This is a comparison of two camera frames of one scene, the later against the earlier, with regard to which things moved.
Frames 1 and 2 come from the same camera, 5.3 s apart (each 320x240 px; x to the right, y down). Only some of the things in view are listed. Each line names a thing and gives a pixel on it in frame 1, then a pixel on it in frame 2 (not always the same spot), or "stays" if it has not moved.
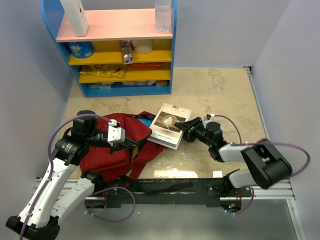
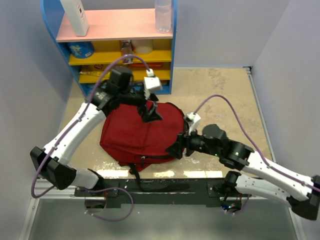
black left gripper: (110, 148) → (151, 114)
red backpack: (125, 165) → (134, 141)
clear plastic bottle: (163, 12) stays
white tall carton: (75, 12) stays
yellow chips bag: (106, 70) stays
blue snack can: (81, 49) stays
